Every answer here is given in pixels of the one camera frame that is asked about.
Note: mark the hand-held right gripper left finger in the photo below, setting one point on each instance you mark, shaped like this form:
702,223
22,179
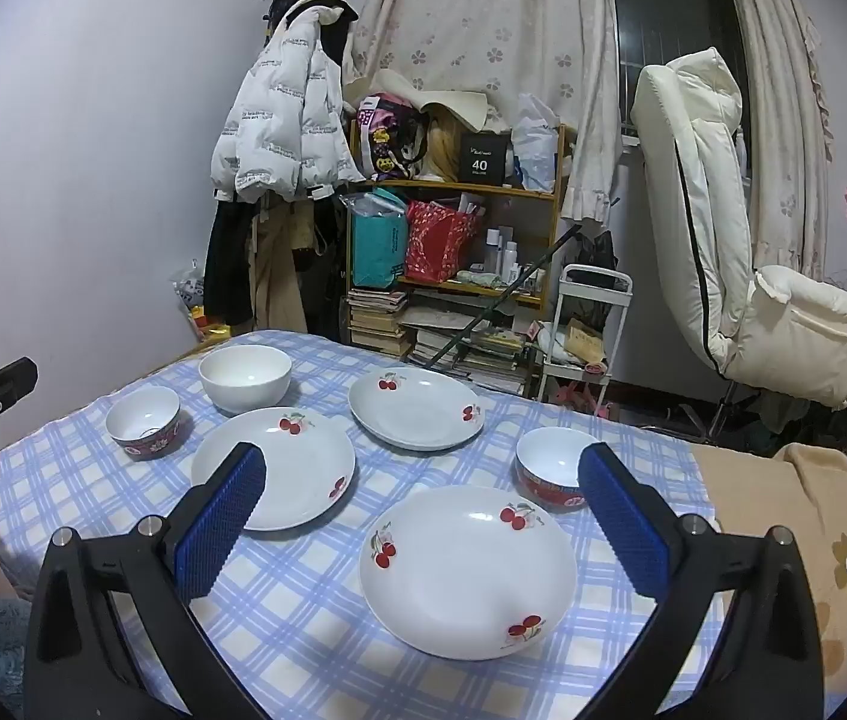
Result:
217,532

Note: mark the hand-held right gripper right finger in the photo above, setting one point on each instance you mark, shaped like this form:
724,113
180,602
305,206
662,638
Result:
622,525

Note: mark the red patterned bowl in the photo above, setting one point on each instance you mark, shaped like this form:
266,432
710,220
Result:
142,420
551,465

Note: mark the white cherry print plate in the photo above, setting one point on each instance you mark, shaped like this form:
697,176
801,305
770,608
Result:
303,465
416,412
461,577

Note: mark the plain white bowl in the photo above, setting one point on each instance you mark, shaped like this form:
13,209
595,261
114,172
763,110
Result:
243,382

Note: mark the blue plaid tablecloth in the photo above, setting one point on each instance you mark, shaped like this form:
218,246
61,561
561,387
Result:
303,585

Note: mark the beige flowered blanket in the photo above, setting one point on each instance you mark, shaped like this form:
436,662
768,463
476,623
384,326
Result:
791,510

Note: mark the yellow snack packet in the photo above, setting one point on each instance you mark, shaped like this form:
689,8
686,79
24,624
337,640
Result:
210,328

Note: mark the white cart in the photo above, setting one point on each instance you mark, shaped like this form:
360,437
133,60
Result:
624,315

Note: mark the clear plastic snack bag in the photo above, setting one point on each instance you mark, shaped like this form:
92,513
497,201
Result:
191,292

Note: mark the pile of magazines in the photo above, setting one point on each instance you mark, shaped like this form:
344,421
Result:
483,352

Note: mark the stack of books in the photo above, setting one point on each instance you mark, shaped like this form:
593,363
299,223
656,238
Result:
375,322

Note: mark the black hanging garment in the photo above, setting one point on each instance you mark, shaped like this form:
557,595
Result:
228,262

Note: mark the black rod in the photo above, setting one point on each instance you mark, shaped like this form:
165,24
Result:
513,285

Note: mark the beige hanging trousers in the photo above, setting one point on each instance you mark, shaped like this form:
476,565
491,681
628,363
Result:
281,270

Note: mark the white bottle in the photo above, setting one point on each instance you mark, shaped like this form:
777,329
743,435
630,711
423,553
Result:
511,259
493,251

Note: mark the white recliner chair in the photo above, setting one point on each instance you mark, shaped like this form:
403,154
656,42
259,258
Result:
701,202

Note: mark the teal bag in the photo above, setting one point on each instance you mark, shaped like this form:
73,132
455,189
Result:
378,240

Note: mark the red bag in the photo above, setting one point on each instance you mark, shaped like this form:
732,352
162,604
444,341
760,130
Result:
438,240

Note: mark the wooden shelf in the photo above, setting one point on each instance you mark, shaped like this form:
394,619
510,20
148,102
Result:
461,190

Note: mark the white plastic bag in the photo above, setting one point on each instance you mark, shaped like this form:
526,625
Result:
536,142

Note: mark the black box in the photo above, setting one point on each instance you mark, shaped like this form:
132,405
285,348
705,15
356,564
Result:
483,157

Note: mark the white puffer jacket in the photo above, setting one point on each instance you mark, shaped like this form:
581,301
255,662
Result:
281,112

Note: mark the pink and black bag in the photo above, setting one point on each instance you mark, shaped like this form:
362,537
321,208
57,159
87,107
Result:
386,135

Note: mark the narrow floral curtain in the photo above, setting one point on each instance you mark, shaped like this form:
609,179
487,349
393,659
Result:
776,90

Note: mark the dark window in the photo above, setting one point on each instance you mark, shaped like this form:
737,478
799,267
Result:
663,15

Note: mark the wide floral curtain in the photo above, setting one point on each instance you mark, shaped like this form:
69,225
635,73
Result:
483,15

